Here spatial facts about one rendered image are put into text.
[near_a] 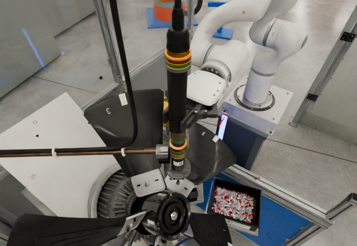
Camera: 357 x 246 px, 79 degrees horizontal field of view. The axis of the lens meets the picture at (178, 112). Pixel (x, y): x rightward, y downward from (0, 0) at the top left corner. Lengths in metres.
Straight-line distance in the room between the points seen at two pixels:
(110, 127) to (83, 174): 0.23
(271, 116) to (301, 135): 1.48
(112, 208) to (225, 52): 0.55
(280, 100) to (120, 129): 0.93
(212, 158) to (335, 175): 1.84
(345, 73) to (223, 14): 1.84
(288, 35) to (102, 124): 0.78
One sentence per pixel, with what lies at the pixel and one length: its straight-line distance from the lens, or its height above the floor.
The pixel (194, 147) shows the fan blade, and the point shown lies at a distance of 0.79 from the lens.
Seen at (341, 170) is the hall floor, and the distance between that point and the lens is 2.58.
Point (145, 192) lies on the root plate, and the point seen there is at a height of 1.23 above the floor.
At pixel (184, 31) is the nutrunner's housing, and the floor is 1.69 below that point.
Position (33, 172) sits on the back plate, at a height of 1.26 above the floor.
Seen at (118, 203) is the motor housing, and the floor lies 1.17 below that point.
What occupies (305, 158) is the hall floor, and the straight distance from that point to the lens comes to 2.48.
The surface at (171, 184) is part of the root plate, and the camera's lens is 0.71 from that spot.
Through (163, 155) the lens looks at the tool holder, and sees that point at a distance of 0.55.
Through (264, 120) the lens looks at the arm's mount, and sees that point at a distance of 1.18.
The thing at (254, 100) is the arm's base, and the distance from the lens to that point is 1.21.
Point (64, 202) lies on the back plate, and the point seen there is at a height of 1.16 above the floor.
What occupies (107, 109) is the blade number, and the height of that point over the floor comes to 1.40.
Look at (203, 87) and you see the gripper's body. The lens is 0.50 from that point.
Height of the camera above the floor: 1.83
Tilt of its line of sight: 46 degrees down
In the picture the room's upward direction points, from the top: straight up
